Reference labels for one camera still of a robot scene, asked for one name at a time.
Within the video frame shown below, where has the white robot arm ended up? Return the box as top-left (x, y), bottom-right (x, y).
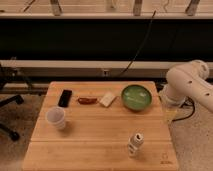
top-left (160, 60), bottom-right (213, 112)

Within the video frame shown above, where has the white sponge block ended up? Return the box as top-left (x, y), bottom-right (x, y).
top-left (99, 92), bottom-right (116, 107)

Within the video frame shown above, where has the red sausage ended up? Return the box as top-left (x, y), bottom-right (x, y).
top-left (77, 97), bottom-right (97, 105)

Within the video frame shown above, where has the green bowl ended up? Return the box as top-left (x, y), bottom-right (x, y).
top-left (121, 84), bottom-right (152, 111)

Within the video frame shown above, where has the black phone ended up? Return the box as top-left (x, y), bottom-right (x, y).
top-left (58, 90), bottom-right (72, 107)

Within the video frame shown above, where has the white plastic cup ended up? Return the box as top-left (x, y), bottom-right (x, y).
top-left (45, 107), bottom-right (66, 130)

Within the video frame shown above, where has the black office chair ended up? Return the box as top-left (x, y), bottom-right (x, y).
top-left (0, 64), bottom-right (24, 141)

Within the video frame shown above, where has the wall power outlet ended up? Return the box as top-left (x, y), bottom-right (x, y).
top-left (102, 68), bottom-right (110, 77)

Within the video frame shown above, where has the black floor cable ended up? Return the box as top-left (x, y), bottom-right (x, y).
top-left (171, 97), bottom-right (196, 123)

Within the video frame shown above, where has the black hanging cable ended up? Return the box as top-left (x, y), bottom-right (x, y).
top-left (117, 9), bottom-right (157, 78)

